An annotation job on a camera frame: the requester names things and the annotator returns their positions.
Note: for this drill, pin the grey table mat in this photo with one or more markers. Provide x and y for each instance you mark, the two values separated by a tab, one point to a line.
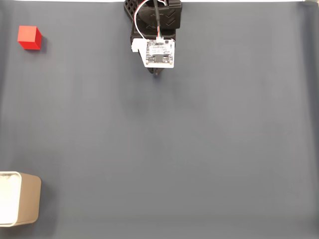
199	137

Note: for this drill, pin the white beige box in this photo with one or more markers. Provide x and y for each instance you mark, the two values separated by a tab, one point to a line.
28	199

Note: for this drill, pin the red cube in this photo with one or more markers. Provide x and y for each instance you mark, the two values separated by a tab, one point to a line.
27	37

